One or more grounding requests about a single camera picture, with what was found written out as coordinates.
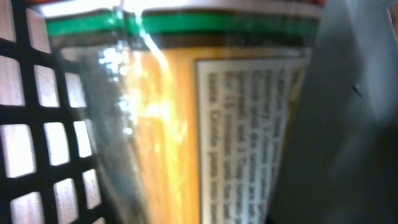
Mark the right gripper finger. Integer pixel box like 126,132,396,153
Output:
269,0,397,224

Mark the orange pasta package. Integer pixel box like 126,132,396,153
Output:
32,1,325,223

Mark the grey plastic basket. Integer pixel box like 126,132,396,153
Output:
1,0,119,223

